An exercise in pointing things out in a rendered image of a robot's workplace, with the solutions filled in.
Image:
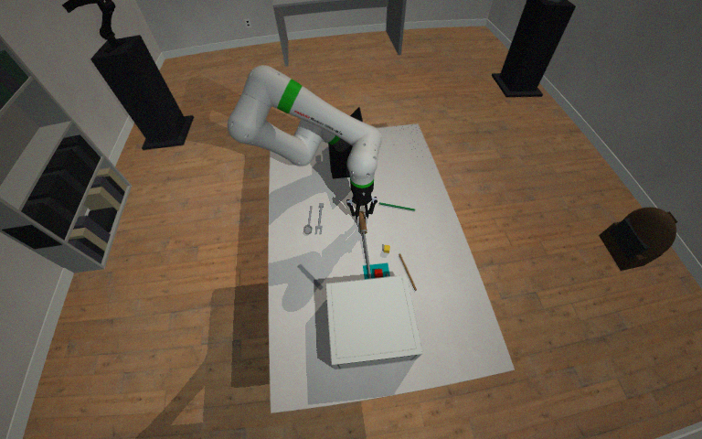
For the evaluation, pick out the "teal square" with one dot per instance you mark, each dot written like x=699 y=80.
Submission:
x=373 y=267

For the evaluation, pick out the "brown wooden tool handle with grey metal rod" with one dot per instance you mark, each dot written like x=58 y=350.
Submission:
x=363 y=230

